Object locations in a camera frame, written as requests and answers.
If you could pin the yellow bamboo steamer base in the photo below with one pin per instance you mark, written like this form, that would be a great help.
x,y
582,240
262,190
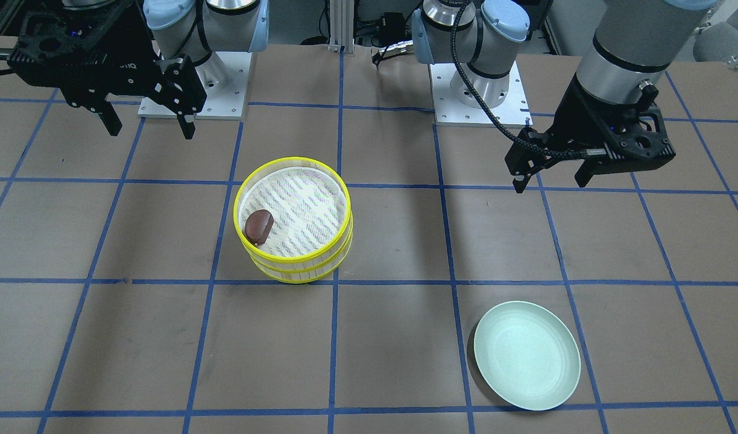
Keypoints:
x,y
305,270

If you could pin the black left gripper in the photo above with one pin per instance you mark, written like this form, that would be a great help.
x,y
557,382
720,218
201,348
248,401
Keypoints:
x,y
573,120

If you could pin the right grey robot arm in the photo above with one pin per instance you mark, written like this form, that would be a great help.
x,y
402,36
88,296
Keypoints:
x,y
164,51

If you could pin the aluminium frame post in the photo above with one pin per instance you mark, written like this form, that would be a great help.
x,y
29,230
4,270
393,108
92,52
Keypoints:
x,y
341,26

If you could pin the grey office chair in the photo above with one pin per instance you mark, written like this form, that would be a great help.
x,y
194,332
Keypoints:
x,y
719,42

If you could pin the mint green round plate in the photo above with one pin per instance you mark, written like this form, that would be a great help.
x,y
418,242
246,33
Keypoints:
x,y
527,355

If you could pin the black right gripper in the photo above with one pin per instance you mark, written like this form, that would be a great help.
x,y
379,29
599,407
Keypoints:
x,y
135,42

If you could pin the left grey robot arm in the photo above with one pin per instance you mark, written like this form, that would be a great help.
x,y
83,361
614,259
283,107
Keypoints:
x,y
634,41

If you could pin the dark red bun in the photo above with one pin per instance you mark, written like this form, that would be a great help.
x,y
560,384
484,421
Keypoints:
x,y
258,225

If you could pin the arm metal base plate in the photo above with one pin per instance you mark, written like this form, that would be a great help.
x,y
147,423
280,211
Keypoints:
x,y
225,77
456,106

